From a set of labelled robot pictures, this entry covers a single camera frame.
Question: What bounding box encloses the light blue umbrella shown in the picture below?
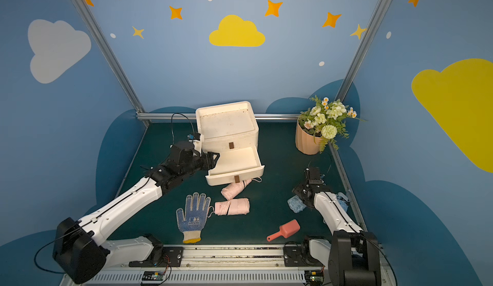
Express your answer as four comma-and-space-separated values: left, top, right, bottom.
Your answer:
336, 192, 350, 212
287, 196, 307, 214

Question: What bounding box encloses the white three-drawer cabinet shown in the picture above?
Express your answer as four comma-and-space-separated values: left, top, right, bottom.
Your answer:
196, 101, 264, 186

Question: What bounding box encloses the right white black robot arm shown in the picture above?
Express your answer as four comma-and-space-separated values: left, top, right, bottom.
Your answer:
293, 167, 382, 285

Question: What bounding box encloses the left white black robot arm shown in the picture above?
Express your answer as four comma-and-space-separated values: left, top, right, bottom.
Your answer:
53, 141, 220, 284

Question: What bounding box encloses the pink folded umbrella upper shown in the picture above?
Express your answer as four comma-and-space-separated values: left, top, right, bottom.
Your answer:
221, 177, 262, 201

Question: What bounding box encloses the pink folded umbrella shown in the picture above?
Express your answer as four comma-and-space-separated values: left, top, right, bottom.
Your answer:
208, 198, 250, 217
221, 177, 262, 201

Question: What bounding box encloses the pink folded umbrella lower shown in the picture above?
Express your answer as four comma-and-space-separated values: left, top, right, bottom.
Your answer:
208, 198, 250, 217

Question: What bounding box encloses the blue dotted work glove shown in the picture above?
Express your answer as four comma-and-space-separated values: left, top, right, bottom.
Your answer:
176, 192, 211, 244

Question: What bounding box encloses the pink plastic scoop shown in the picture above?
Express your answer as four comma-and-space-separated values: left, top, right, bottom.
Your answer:
267, 219, 300, 242

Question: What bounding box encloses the peach pot with flowers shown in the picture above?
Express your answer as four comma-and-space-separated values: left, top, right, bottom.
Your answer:
295, 96, 361, 155

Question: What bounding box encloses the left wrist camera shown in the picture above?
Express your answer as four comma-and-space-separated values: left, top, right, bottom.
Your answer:
187, 132, 202, 156

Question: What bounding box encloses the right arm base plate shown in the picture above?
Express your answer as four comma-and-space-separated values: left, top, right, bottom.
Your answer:
283, 245, 324, 268

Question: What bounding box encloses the aluminium front rail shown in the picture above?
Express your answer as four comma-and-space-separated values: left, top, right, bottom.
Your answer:
86, 243, 332, 285

